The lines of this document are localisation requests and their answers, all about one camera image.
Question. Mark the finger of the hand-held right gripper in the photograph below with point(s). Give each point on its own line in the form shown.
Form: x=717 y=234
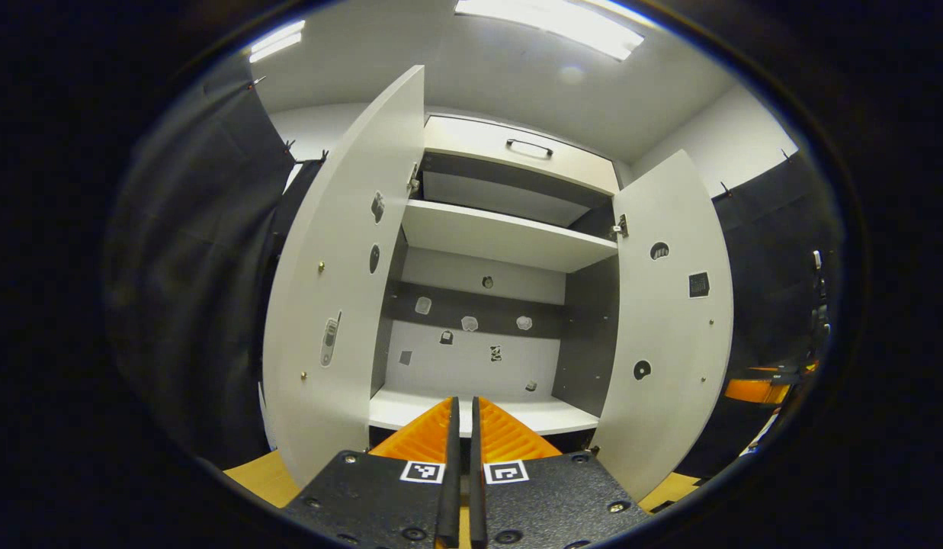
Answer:
x=757 y=390

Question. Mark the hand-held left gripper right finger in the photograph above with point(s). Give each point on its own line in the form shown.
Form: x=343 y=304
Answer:
x=555 y=503

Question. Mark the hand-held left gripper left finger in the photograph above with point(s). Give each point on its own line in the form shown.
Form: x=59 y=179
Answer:
x=380 y=503

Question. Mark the beige cabinet door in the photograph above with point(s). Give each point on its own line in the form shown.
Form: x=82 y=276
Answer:
x=669 y=328
x=334 y=229

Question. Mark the beige cabinet drawer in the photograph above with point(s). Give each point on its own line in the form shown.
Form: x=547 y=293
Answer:
x=471 y=145

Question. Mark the black backdrop cloth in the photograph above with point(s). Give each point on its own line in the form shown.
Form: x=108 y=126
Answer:
x=197 y=305

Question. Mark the long ceiling light panel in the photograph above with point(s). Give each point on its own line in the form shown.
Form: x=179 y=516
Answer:
x=555 y=23

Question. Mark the small ceiling light panel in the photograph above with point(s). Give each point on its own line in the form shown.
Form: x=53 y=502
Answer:
x=277 y=40

